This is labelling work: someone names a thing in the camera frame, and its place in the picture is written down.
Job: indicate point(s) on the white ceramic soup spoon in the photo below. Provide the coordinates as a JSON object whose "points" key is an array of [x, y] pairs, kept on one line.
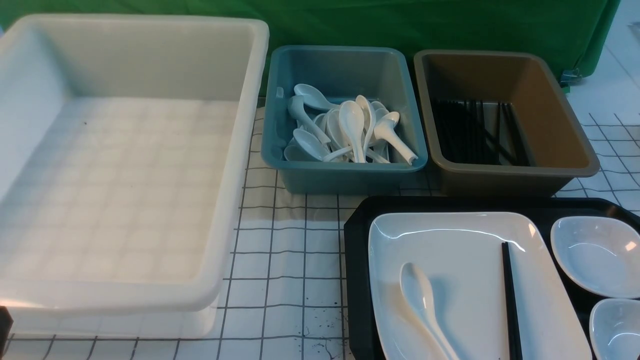
{"points": [[417, 290]]}

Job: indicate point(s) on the white rectangular rice plate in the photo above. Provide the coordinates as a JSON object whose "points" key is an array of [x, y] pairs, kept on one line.
{"points": [[461, 254]]}

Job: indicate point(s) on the black chopstick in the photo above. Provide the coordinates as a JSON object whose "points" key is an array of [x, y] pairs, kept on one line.
{"points": [[513, 328]]}

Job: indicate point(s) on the pile of white spoons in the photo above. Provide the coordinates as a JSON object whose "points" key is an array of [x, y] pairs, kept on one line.
{"points": [[357, 131]]}

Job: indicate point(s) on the blue plastic bin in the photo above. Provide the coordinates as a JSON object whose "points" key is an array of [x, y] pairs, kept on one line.
{"points": [[342, 73]]}

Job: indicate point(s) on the white grid tablecloth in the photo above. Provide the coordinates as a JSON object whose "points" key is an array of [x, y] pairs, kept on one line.
{"points": [[290, 270]]}

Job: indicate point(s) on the pile of black chopsticks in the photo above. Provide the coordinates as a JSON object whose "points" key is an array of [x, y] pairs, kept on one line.
{"points": [[472, 132]]}

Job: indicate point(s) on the black serving tray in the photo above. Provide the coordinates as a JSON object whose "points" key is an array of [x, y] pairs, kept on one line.
{"points": [[542, 211]]}

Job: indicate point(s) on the brown plastic bin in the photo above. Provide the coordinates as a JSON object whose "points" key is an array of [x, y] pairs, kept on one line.
{"points": [[553, 136]]}

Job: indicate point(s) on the large white plastic tub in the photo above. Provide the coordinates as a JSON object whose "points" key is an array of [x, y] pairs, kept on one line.
{"points": [[46, 58]]}

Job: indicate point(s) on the metal clamp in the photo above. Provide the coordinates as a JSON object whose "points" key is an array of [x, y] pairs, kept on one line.
{"points": [[570, 77]]}

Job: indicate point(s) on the white oval side dish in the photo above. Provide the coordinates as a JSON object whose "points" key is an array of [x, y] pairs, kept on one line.
{"points": [[601, 255]]}

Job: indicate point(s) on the green cloth backdrop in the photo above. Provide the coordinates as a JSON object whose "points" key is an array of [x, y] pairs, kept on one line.
{"points": [[568, 35]]}

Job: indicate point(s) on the white small bowl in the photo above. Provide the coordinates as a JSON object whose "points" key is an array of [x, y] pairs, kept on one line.
{"points": [[614, 329]]}

